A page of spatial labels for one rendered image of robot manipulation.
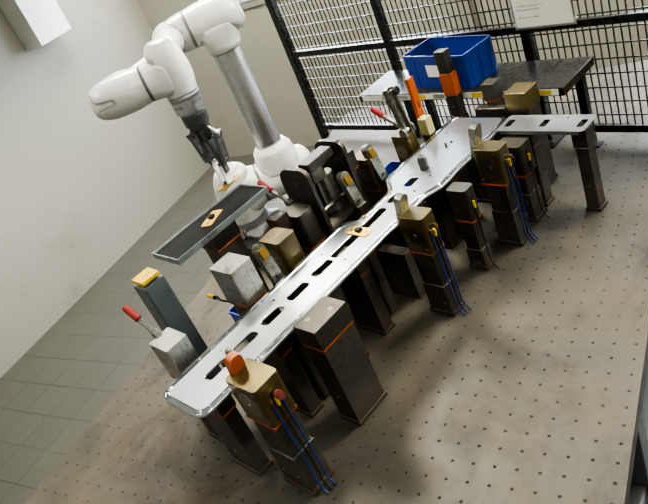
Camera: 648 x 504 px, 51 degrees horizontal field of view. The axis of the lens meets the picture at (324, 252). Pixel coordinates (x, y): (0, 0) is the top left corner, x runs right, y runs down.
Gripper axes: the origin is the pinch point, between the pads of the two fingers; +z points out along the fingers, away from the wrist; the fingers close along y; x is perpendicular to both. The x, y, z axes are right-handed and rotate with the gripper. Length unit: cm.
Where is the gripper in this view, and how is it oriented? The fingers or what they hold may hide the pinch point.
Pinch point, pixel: (223, 172)
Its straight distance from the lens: 205.9
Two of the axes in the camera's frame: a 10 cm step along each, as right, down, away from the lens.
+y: 7.8, 0.4, -6.2
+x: 5.1, -6.1, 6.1
